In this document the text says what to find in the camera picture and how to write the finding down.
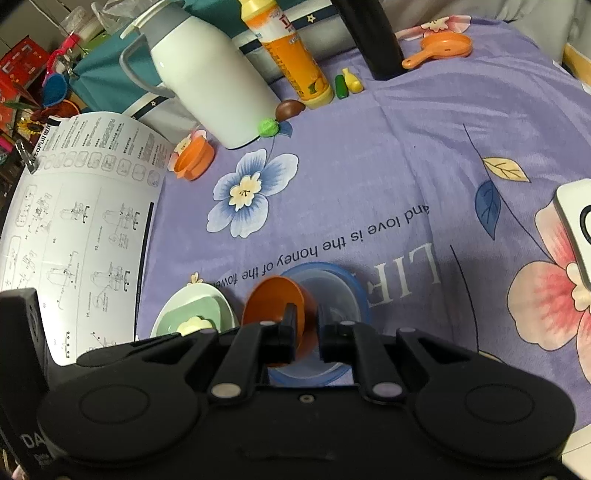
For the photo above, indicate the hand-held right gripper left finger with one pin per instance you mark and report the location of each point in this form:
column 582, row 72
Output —
column 288, row 330

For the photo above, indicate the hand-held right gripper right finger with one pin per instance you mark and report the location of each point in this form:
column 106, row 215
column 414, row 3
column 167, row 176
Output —
column 328, row 341

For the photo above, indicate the orange bowl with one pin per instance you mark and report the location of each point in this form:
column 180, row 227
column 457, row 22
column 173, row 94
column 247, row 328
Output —
column 272, row 300

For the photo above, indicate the blue translucent bowl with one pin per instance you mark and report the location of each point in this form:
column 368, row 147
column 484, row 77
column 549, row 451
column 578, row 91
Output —
column 362, row 300

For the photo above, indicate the green square plate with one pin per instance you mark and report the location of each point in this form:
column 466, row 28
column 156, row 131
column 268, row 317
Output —
column 194, row 307

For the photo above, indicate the cream toy food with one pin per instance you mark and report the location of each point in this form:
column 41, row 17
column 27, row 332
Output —
column 196, row 324

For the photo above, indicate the printed instruction sheet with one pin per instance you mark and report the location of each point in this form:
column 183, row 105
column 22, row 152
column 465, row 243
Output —
column 78, row 221

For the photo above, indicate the binder clip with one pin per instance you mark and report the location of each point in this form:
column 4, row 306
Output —
column 27, row 157

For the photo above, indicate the orange toy pot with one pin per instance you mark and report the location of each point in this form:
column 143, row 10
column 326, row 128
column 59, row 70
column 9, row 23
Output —
column 194, row 159

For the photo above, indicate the purple floral bedsheet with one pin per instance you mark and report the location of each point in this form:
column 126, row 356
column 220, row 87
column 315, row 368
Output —
column 392, row 152

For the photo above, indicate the green toy ball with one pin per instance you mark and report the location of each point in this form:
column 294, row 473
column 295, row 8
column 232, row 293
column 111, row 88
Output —
column 268, row 127

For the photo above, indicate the brown toy chestnut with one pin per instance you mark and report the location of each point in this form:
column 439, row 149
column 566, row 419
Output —
column 288, row 110

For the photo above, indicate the green toy vegetable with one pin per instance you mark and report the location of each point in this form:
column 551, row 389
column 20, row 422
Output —
column 340, row 86

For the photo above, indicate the yellow toy vegetable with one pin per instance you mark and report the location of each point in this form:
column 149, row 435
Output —
column 353, row 82

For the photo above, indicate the blue toy scoop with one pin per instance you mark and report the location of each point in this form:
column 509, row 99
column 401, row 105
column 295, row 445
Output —
column 56, row 87

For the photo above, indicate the white thermos jug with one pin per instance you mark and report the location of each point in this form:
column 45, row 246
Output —
column 207, row 74

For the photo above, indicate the yellow orange bottle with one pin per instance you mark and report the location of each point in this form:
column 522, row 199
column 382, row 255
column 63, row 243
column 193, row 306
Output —
column 291, row 60

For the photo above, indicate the white charger device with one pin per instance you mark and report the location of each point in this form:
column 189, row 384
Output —
column 575, row 230

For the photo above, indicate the red box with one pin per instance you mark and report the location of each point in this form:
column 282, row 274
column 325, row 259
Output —
column 23, row 69

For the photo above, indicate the teal grey striped duvet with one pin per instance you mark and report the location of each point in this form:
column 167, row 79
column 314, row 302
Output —
column 97, row 74

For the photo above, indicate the black flask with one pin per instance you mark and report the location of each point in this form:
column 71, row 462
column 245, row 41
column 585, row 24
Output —
column 374, row 37

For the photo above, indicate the orange toy pan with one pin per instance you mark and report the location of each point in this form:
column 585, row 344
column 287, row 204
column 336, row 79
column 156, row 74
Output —
column 448, row 46

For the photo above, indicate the yellow board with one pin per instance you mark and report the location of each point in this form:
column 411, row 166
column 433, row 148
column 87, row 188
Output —
column 577, row 64

